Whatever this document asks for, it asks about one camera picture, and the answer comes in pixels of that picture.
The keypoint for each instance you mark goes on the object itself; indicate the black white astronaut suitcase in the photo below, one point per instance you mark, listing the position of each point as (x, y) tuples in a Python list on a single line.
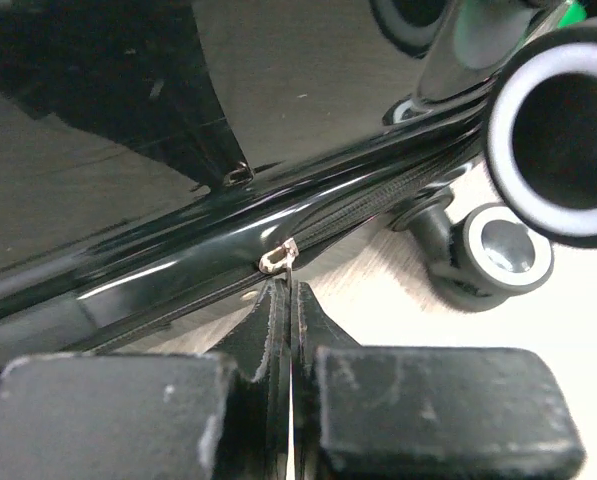
[(151, 152)]

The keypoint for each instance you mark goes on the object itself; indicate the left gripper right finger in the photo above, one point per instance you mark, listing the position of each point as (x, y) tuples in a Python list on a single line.
[(423, 412)]

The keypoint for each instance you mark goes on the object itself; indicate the green plastic tray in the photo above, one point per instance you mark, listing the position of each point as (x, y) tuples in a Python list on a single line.
[(575, 12)]

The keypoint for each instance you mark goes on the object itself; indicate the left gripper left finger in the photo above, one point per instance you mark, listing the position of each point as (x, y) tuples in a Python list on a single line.
[(223, 414)]

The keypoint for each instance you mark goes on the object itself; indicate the silver zipper pull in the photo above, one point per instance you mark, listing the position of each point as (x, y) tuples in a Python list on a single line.
[(280, 260)]

